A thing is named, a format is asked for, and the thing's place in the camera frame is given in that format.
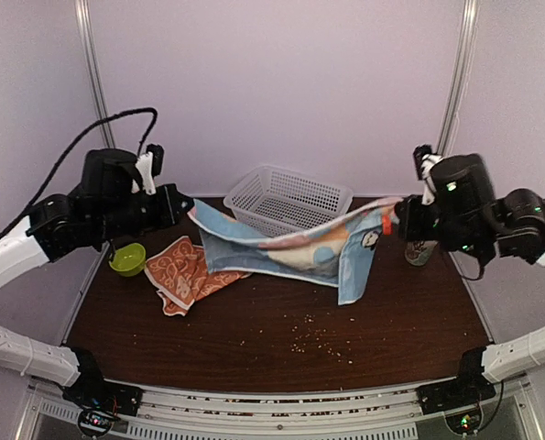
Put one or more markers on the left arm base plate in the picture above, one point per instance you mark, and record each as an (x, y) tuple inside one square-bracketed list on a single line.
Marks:
[(102, 409)]

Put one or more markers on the right aluminium frame post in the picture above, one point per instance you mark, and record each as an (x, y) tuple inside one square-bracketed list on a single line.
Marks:
[(460, 77)]

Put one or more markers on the aluminium frame post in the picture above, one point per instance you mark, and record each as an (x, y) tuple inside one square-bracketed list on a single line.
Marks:
[(84, 24), (460, 77)]

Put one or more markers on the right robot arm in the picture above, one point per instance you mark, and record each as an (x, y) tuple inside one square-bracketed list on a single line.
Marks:
[(459, 210)]

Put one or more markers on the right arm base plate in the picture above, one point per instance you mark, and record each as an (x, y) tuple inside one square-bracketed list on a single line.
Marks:
[(459, 401)]

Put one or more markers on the blue patterned towel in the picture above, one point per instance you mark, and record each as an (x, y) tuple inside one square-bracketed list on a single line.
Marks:
[(337, 254)]

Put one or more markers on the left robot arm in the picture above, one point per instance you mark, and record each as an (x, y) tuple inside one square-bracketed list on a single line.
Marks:
[(116, 197)]

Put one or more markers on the left aluminium frame post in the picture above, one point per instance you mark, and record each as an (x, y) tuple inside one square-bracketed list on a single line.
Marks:
[(84, 24)]

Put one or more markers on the white plastic basket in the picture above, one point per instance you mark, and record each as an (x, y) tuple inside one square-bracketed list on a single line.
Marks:
[(277, 202)]

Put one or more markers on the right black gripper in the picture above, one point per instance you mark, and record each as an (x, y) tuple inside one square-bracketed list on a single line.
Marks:
[(407, 213)]

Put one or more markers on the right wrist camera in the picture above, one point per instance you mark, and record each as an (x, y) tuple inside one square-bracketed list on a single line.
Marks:
[(425, 159)]

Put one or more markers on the aluminium front rail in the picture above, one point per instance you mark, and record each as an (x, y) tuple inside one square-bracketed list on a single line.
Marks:
[(391, 412)]

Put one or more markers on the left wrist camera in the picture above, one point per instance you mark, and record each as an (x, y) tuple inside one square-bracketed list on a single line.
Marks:
[(148, 167)]

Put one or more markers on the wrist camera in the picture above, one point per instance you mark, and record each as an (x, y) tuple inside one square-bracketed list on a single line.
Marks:
[(425, 159), (148, 167)]

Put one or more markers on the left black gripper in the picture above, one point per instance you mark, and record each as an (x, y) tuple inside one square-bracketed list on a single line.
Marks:
[(168, 216)]

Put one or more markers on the small green bowl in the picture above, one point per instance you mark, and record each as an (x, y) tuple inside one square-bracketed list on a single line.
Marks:
[(128, 261)]

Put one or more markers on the beige mug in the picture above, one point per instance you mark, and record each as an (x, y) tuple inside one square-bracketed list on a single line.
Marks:
[(418, 253)]

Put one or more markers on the orange bunny towel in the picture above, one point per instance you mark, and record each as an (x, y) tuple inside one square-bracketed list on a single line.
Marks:
[(181, 277)]

